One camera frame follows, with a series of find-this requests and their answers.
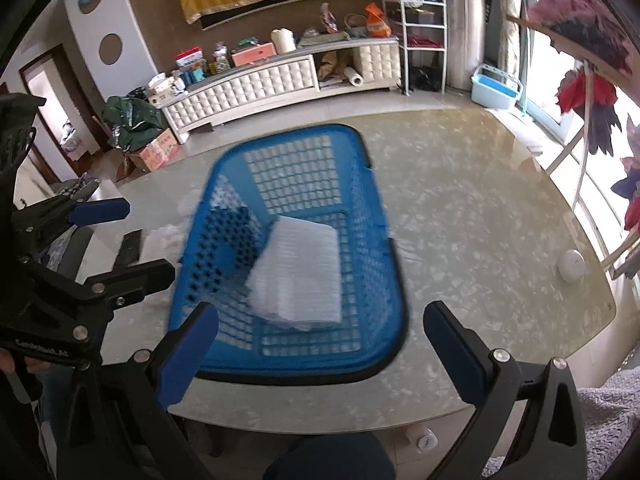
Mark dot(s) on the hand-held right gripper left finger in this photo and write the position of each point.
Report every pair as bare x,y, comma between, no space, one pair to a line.
187,355

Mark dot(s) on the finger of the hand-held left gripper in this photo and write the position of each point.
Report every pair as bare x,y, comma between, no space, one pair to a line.
100,211
137,275

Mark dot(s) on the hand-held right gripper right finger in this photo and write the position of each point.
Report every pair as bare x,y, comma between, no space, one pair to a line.
457,355

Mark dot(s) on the white foam pad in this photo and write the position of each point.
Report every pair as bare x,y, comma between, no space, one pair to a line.
300,275

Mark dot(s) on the blue plastic basket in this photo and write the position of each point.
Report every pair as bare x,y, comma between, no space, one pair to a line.
310,180

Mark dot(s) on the person's left hand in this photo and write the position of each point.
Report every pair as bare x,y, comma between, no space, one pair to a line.
36,364

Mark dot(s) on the black flat object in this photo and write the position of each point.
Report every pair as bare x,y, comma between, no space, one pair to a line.
128,252

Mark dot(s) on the white plastic bag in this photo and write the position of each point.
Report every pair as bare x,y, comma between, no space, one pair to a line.
165,239

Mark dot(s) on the printed cardboard box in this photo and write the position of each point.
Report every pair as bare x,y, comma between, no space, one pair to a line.
157,152

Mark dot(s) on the green plastic bag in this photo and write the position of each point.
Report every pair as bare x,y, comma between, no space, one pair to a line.
131,120

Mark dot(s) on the tissue box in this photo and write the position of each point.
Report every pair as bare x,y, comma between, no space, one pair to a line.
162,89

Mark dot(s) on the white round device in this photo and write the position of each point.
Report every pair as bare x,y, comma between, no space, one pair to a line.
573,267

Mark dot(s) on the person's leg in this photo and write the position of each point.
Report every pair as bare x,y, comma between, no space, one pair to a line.
330,457

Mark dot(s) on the grey knit blanket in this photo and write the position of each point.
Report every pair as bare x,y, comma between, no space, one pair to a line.
612,420

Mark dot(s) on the white tufted cabinet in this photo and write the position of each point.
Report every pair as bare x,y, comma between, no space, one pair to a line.
260,82

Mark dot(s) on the pink box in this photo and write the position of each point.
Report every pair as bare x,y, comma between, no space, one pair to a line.
254,53

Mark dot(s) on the clothes drying rack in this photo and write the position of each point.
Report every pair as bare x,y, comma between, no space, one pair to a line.
585,160

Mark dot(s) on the white jar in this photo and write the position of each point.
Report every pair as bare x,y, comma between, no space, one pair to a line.
284,40

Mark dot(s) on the light blue plastic bin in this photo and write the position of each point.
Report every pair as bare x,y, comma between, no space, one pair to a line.
495,87

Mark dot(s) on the paper towel roll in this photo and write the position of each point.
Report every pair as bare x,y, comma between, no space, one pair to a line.
356,77

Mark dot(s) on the red garment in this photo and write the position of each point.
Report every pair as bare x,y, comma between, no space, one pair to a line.
587,92

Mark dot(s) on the white metal rack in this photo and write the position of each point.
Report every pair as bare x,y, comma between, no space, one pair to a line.
422,35

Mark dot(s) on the grey standing air conditioner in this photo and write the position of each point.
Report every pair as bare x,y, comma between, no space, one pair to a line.
467,25

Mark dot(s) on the orange bag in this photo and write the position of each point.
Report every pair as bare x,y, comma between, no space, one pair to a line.
376,20

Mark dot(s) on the patterned curtain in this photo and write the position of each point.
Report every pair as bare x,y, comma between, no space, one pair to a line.
510,15

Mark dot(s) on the pink and dark garment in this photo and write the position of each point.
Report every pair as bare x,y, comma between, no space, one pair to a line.
582,27

